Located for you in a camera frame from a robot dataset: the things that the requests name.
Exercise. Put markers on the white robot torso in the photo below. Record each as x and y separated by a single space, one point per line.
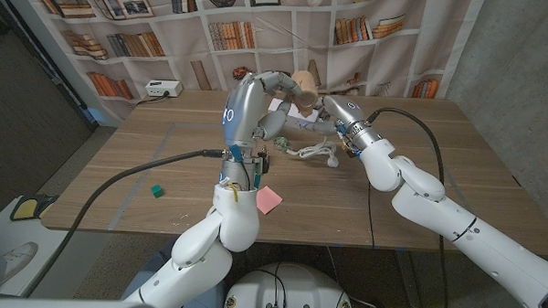
292 287

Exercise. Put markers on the white socket box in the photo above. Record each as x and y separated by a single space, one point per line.
163 88

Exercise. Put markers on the printed bookshelf backdrop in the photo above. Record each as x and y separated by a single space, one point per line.
191 41

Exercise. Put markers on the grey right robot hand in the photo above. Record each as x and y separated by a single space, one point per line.
350 115

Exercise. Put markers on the white power strip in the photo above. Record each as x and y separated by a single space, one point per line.
298 119

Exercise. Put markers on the beige nylon stocking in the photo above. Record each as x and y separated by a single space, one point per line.
306 82

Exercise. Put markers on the white sneaker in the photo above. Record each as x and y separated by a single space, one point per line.
12 261

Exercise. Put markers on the grey table leg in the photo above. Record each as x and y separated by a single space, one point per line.
409 277

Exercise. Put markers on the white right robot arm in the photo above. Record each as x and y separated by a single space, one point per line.
450 215

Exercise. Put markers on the small green cube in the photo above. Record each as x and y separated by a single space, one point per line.
157 191

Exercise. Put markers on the pink sticky note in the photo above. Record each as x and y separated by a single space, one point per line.
270 200

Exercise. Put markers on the clear tape roll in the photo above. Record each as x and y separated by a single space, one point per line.
281 143

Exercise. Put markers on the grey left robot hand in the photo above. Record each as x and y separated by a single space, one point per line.
243 112

